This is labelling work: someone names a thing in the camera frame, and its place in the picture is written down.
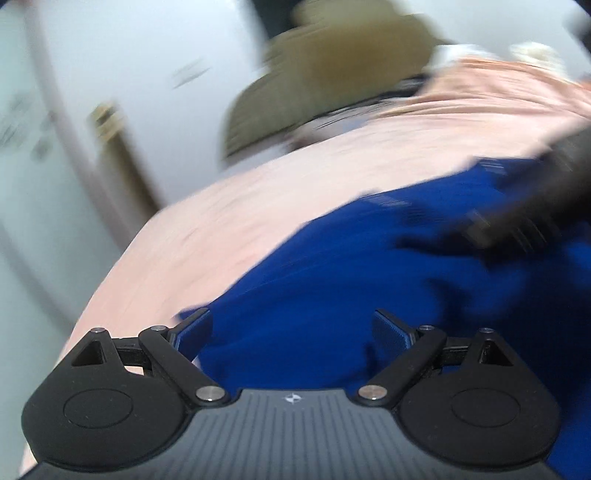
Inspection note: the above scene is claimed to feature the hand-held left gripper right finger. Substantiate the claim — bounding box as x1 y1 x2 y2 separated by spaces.
358 308 522 409

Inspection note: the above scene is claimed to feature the cream fluffy cloth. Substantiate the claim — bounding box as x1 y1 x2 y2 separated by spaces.
512 41 564 72

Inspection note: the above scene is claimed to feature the brown pole with gold band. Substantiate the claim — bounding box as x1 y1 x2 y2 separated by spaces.
89 104 163 212

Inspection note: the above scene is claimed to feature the dark window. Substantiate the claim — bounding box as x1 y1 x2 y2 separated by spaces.
247 0 308 40

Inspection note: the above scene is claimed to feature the white pillow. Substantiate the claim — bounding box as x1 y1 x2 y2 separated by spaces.
434 44 502 72

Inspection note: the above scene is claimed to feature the olive padded headboard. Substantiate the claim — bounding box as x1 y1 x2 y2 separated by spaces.
222 0 446 162

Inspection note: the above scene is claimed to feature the dark pillow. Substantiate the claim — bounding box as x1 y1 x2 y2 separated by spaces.
311 76 430 134

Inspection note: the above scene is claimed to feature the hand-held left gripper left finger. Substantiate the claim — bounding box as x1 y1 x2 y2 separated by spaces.
71 308 230 409

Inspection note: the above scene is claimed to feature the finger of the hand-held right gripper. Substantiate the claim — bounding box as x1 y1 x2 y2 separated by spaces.
464 173 591 252

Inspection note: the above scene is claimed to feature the pink bed sheet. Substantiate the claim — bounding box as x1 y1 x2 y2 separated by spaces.
21 55 591 476

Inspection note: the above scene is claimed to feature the blue knit garment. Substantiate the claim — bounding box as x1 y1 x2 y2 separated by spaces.
178 157 591 480

